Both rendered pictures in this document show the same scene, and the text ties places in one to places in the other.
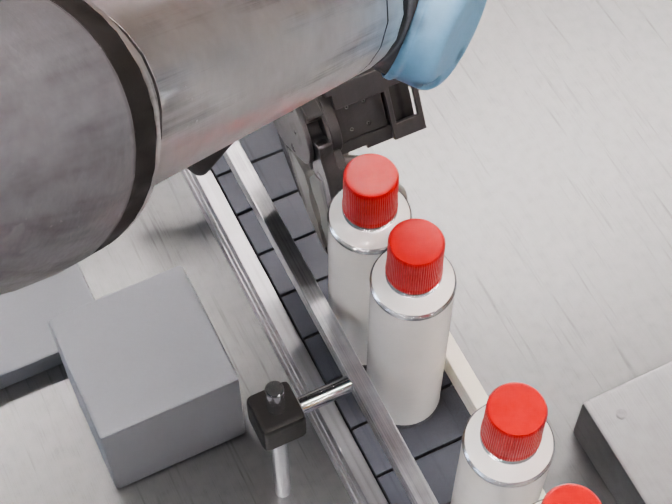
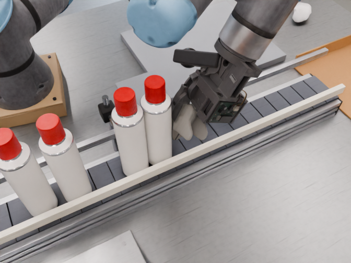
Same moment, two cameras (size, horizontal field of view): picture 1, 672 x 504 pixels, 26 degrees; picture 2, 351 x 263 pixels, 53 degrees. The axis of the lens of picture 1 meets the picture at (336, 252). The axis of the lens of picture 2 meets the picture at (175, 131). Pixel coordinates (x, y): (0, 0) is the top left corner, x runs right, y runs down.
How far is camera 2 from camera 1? 73 cm
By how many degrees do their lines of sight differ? 47
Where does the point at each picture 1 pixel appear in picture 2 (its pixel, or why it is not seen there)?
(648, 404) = (127, 254)
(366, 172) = (155, 80)
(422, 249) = (120, 95)
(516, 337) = (173, 220)
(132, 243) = not seen: hidden behind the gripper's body
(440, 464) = (108, 179)
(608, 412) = (125, 238)
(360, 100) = (201, 90)
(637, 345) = not seen: outside the picture
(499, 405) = (49, 116)
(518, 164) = (256, 224)
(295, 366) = not seen: hidden behind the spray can
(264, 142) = (237, 126)
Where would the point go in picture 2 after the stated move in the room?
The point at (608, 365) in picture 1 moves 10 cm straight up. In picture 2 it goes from (161, 255) to (160, 233)
